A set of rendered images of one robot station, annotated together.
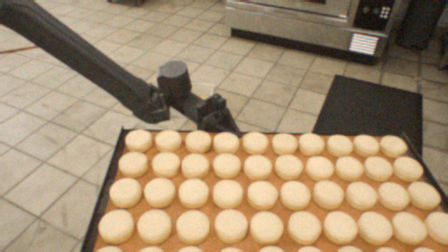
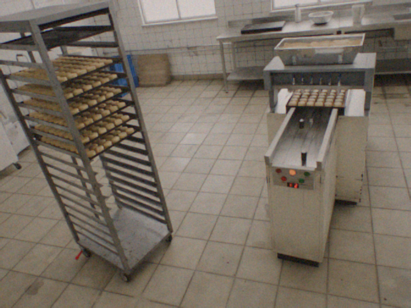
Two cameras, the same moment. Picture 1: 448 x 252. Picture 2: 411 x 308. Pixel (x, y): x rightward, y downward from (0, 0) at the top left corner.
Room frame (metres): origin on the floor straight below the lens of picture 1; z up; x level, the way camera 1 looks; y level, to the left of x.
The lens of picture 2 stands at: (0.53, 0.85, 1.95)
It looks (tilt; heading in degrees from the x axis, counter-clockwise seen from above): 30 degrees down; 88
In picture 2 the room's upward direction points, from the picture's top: 10 degrees counter-clockwise
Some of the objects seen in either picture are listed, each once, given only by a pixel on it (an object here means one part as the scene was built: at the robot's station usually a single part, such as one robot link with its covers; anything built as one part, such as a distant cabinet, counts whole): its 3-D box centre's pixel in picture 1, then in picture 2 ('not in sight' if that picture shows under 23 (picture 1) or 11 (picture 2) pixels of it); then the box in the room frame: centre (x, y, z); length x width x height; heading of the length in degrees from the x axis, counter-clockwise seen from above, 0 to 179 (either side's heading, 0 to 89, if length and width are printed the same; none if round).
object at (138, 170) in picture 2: not in sight; (123, 165); (-0.03, 3.10, 0.69); 0.64 x 0.03 x 0.03; 136
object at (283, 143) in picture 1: (284, 144); not in sight; (0.45, -0.12, 0.99); 0.05 x 0.05 x 0.02
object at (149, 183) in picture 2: not in sight; (126, 175); (-0.03, 3.10, 0.60); 0.64 x 0.03 x 0.03; 136
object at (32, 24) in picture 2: not in sight; (90, 173); (-0.10, 2.58, 0.97); 0.03 x 0.03 x 1.70; 46
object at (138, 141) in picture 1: (139, 141); not in sight; (0.44, 0.17, 1.01); 0.05 x 0.05 x 0.02
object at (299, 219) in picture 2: not in sight; (305, 184); (1.24, 2.76, 0.45); 0.70 x 0.34 x 0.90; 59
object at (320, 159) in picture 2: not in sight; (340, 96); (1.69, 3.21, 0.87); 2.01 x 0.03 x 0.07; 59
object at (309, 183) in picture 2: not in sight; (293, 176); (1.05, 2.45, 0.77); 0.24 x 0.04 x 0.14; 149
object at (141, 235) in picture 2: not in sight; (92, 150); (-0.17, 2.96, 0.93); 0.64 x 0.51 x 1.78; 136
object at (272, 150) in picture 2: not in sight; (301, 95); (1.44, 3.36, 0.87); 2.01 x 0.03 x 0.07; 59
